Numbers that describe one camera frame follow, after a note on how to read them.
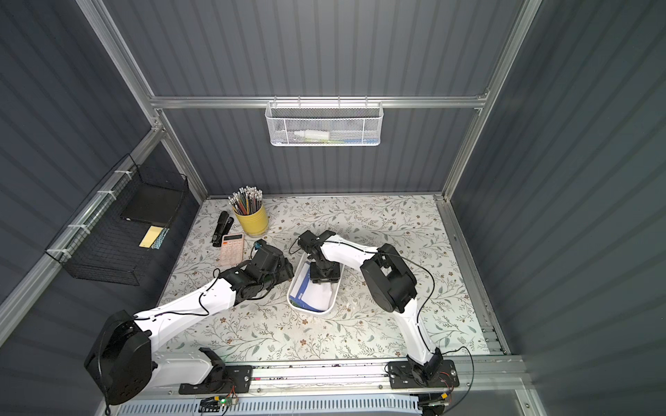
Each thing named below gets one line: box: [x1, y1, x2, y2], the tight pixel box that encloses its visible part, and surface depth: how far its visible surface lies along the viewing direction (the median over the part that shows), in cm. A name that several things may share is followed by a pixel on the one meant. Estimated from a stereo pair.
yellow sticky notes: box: [138, 225, 164, 249], surface depth 77 cm
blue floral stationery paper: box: [289, 260, 333, 312], surface depth 90 cm
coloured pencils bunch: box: [227, 185, 263, 215], surface depth 99 cm
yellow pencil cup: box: [232, 204, 269, 239], surface depth 104 cm
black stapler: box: [211, 210, 235, 248], surface depth 107 cm
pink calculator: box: [220, 233, 245, 267], surface depth 104 cm
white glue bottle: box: [293, 130, 330, 141], surface depth 93 cm
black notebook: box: [120, 170, 189, 227], surface depth 84 cm
